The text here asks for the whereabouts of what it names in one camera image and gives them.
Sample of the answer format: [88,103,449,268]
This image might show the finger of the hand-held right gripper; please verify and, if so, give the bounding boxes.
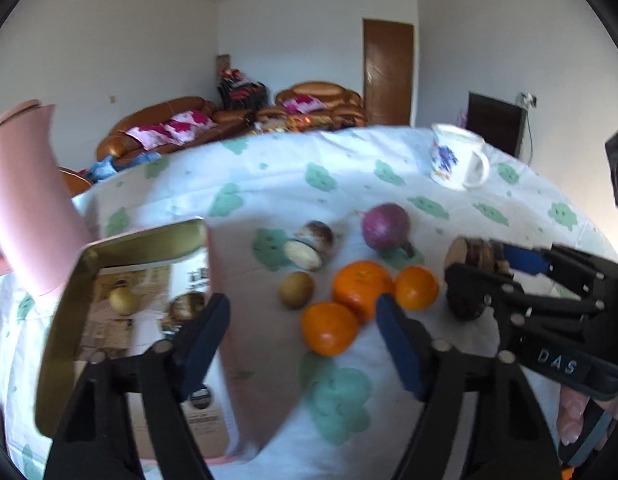
[491,240,618,311]
[444,262,608,333]

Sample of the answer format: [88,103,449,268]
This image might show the brown wooden door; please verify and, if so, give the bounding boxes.
[362,18,415,127]

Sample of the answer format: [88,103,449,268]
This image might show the brown leather sofa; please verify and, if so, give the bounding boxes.
[96,96,255,161]

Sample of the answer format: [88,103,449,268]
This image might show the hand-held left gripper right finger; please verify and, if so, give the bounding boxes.
[375,293,563,480]

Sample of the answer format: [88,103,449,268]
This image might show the pink electric kettle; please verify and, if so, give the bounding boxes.
[0,100,97,301]

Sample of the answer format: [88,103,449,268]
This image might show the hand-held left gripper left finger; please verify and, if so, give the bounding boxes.
[42,292,232,480]

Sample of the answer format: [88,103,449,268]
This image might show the large orange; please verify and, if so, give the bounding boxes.
[331,260,394,322]

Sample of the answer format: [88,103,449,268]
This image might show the small orange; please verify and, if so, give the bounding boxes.
[394,265,440,310]
[301,301,360,357]

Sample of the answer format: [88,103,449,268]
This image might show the pink floral cushion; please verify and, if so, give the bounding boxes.
[164,110,216,141]
[126,124,176,150]
[283,96,326,115]

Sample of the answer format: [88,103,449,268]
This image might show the brown leather armchair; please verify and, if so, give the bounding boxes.
[275,81,367,128]

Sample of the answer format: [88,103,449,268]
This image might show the white printed mug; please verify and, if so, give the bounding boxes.
[430,123,490,192]

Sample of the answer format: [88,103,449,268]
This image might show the stacked dark chairs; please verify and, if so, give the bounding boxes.
[217,55,268,111]

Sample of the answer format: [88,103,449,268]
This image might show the cluttered coffee table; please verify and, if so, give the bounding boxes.
[253,112,336,134]

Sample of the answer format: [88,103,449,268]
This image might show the brown kiwi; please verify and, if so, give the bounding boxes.
[280,271,316,309]

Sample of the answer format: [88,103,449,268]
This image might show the person's right hand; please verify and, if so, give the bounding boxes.
[556,387,590,447]

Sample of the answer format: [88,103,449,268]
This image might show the blue cloth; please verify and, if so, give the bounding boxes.
[84,155,162,182]

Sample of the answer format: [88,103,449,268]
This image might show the pink tin box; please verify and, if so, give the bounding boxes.
[34,217,312,466]

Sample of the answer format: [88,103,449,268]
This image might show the black television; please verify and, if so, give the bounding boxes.
[466,91,527,158]

